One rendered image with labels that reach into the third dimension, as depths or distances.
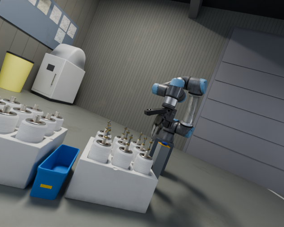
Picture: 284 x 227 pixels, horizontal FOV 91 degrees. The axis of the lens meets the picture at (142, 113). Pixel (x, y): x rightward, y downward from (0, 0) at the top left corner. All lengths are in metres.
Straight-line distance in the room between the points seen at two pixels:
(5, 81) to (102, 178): 2.83
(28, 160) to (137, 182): 0.47
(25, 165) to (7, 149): 0.09
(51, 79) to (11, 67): 0.66
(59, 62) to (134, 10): 2.52
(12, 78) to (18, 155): 2.60
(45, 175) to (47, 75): 3.09
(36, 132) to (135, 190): 0.51
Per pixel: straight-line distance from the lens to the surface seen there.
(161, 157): 1.00
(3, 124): 0.79
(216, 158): 3.56
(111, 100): 3.85
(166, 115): 0.77
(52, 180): 0.71
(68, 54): 3.64
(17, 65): 3.25
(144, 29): 4.34
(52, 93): 3.47
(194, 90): 1.20
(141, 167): 0.75
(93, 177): 0.71
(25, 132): 0.74
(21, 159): 0.75
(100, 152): 0.70
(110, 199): 0.77
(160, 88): 0.90
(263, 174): 3.93
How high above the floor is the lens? 0.46
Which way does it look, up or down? level
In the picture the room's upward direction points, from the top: 22 degrees clockwise
